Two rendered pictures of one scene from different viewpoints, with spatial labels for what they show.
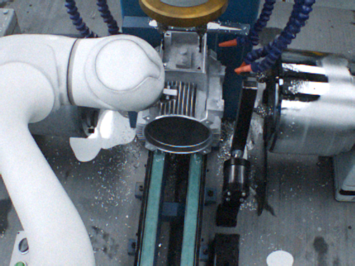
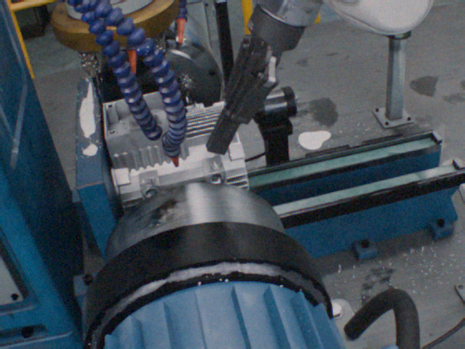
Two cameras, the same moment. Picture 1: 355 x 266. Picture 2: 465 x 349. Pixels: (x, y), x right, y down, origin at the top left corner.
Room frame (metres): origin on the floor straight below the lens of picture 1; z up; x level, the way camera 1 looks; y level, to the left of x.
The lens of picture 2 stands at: (0.75, 0.76, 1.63)
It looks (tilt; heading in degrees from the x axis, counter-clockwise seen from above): 40 degrees down; 258
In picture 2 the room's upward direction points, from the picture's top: 8 degrees counter-clockwise
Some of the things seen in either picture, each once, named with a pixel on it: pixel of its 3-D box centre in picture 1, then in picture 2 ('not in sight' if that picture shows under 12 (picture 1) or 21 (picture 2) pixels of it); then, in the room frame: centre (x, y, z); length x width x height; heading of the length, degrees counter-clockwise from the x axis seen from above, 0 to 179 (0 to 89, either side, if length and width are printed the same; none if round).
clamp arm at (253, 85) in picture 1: (243, 123); (228, 62); (0.54, -0.13, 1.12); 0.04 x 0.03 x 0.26; 175
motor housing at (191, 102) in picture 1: (180, 99); (179, 170); (0.68, -0.01, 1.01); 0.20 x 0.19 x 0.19; 175
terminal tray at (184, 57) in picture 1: (182, 61); (145, 130); (0.72, -0.01, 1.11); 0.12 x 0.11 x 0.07; 175
